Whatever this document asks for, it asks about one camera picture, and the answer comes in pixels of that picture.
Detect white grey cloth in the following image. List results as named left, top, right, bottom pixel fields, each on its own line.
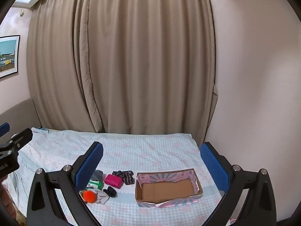
left=94, top=189, right=110, bottom=205

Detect black patterned socks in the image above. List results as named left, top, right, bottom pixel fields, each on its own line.
left=112, top=170, right=135, bottom=185

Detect grey fluffy sock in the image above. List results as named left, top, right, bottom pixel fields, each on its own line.
left=91, top=169, right=104, bottom=182

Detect pink zip pouch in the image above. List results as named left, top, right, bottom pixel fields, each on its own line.
left=104, top=174, right=124, bottom=189

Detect person's left hand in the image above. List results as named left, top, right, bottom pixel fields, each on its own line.
left=0, top=178, right=17, bottom=218

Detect beige curtain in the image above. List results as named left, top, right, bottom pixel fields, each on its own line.
left=75, top=0, right=219, bottom=144
left=27, top=0, right=105, bottom=133

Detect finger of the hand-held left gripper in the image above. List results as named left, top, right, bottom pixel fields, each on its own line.
left=0, top=122, right=10, bottom=137
left=7, top=128, right=33, bottom=149

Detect orange pompom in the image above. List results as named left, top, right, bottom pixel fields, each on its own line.
left=83, top=191, right=99, bottom=203

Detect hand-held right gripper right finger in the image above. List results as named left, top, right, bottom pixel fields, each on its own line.
left=199, top=142, right=277, bottom=226

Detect checked bed sheet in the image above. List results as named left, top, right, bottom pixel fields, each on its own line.
left=5, top=127, right=233, bottom=226

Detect patterned cardboard box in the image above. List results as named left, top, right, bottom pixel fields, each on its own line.
left=135, top=168, right=204, bottom=208

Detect grey bed headboard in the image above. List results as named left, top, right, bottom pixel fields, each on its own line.
left=0, top=97, right=41, bottom=132

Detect green white packet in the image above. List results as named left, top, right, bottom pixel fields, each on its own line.
left=87, top=179, right=103, bottom=190

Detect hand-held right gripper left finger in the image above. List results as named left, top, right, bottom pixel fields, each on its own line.
left=26, top=141, right=104, bottom=226

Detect framed wall picture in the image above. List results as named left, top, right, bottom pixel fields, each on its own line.
left=0, top=35, right=21, bottom=79

